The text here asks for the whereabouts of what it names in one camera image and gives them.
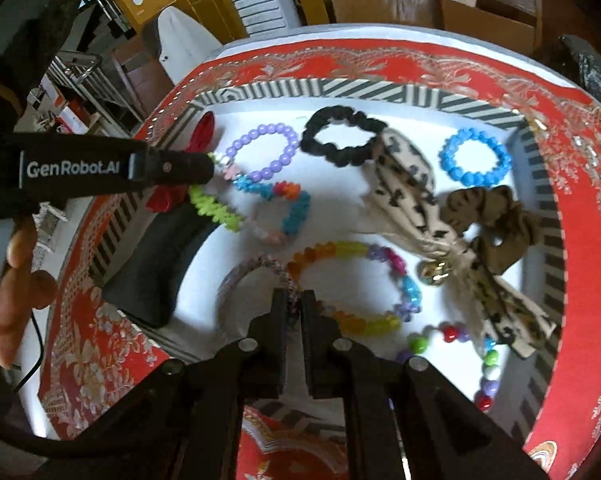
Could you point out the glitter bangle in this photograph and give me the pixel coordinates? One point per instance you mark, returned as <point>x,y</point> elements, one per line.
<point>235,280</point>

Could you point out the gold bell charm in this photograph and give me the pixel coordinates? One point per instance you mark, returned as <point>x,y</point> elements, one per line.
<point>433,272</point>

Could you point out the person's left hand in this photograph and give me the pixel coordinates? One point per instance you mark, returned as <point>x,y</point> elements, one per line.
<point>18,300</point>

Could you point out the black fabric pouch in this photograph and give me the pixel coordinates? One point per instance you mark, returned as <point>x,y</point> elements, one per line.
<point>165,265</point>

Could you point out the leopard print bow scrunchie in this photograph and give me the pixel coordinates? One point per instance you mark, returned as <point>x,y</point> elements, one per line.
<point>415,205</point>

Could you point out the red floral tablecloth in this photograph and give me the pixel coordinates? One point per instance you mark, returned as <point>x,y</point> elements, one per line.
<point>580,210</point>

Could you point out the striped rim white tray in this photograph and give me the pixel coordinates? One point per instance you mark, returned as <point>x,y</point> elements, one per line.
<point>380,91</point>

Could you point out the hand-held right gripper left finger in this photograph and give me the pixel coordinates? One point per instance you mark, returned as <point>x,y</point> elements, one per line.
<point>280,350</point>

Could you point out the brown striped scrunchie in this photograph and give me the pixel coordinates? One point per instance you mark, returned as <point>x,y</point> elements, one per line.
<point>510,240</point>

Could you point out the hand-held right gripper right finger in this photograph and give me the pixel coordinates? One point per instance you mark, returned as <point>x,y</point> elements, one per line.
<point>316,350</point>

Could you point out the black scrunchie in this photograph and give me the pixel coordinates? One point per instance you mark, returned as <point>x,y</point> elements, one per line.
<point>330,152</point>

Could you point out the black plastic bag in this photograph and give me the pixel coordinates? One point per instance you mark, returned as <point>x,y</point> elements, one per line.
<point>595,70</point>

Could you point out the white ironing board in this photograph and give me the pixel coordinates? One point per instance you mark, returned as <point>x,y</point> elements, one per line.
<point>183,45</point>

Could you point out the red satin pouch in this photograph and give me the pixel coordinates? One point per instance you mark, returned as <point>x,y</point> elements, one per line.
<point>205,130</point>

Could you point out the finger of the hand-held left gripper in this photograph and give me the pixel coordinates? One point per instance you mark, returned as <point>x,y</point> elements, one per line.
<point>180,167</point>

